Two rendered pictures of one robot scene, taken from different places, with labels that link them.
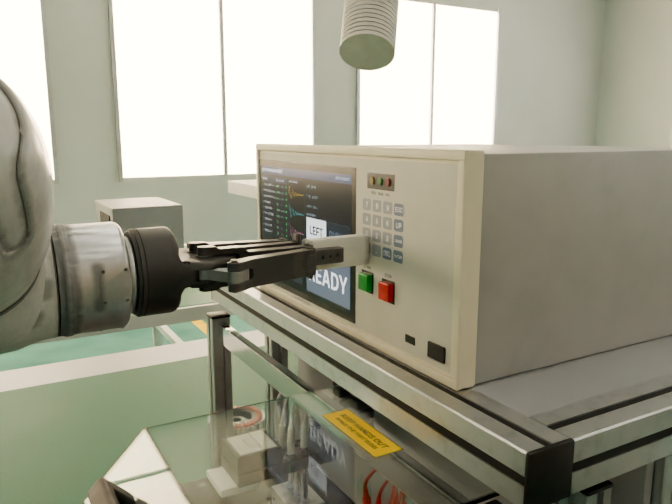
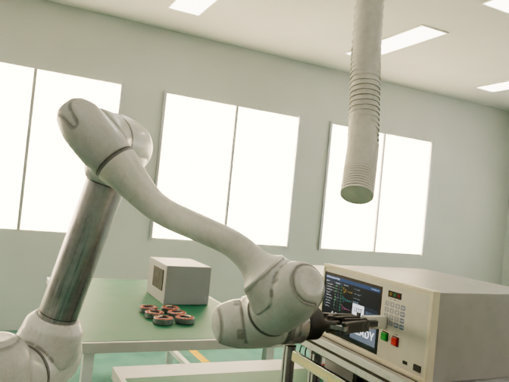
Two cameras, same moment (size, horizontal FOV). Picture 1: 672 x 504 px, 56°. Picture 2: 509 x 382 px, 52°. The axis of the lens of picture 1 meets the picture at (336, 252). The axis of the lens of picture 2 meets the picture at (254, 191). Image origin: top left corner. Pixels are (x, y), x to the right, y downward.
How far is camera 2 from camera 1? 0.73 m
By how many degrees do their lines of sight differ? 13
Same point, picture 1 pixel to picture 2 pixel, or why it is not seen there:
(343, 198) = (375, 298)
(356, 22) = (352, 177)
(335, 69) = (310, 173)
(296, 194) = (348, 291)
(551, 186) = (465, 306)
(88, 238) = not seen: hidden behind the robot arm
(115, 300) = (304, 333)
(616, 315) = (492, 363)
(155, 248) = (316, 314)
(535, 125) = (457, 227)
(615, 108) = not seen: outside the picture
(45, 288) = not seen: hidden behind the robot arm
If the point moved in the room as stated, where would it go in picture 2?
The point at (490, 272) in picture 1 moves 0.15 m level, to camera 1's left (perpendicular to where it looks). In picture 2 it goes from (440, 338) to (373, 330)
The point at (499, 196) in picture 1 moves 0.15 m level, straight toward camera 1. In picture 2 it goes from (444, 308) to (447, 320)
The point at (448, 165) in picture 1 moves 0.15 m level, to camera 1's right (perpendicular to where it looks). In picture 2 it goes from (426, 295) to (494, 302)
